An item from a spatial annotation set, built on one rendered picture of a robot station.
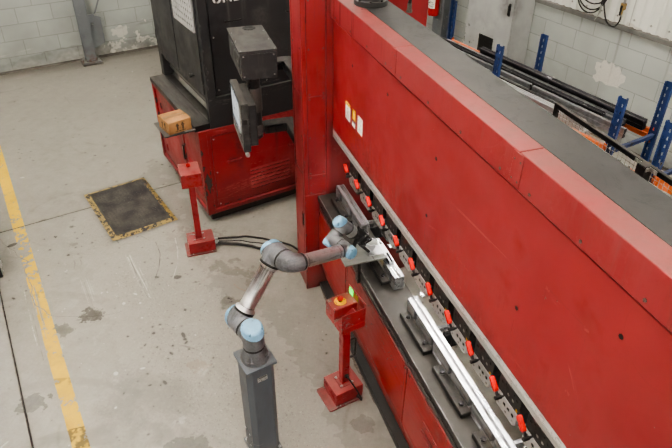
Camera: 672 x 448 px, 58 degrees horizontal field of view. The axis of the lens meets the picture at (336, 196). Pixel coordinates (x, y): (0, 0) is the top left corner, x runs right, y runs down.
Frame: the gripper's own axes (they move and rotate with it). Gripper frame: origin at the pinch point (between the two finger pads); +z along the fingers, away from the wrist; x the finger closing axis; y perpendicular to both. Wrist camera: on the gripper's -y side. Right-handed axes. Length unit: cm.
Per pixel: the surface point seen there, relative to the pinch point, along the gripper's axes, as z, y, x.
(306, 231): 25, -38, 86
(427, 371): 7, -12, -84
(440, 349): 5, 1, -81
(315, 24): -87, 70, 87
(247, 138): -57, -14, 101
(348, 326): 6.8, -37.3, -27.0
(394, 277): 6.5, 1.8, -23.2
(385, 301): 8.1, -10.8, -30.7
